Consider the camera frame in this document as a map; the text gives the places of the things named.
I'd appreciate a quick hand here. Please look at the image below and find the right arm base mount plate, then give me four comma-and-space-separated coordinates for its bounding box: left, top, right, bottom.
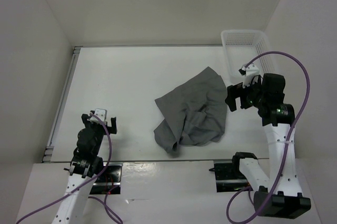
209, 160, 249, 193

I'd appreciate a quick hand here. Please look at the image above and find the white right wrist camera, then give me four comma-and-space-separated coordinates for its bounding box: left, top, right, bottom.
239, 63, 260, 88

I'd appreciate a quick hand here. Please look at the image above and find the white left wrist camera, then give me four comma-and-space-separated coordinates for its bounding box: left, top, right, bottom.
88, 109, 107, 125

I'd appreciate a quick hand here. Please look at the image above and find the grey pleated skirt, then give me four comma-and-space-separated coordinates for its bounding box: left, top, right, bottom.
154, 67, 227, 156

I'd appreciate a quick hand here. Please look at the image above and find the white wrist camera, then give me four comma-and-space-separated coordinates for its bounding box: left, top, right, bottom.
239, 63, 260, 88
88, 109, 107, 125

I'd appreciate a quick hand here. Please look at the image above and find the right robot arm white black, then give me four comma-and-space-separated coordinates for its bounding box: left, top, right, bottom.
225, 73, 311, 219

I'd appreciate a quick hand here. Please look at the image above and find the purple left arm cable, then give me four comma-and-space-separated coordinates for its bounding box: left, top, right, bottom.
15, 113, 123, 224

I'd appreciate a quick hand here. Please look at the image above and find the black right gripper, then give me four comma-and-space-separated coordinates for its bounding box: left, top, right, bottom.
224, 74, 266, 111

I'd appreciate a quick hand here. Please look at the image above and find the white perforated plastic basket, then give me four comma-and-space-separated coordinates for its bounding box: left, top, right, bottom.
221, 30, 272, 84

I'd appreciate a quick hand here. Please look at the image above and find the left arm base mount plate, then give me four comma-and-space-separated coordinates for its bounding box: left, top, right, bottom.
90, 163, 122, 195

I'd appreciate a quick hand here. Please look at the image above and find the aluminium table edge rail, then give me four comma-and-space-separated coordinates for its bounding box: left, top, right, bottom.
41, 46, 82, 163

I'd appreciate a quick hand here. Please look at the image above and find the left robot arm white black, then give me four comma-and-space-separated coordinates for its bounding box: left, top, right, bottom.
53, 109, 117, 223

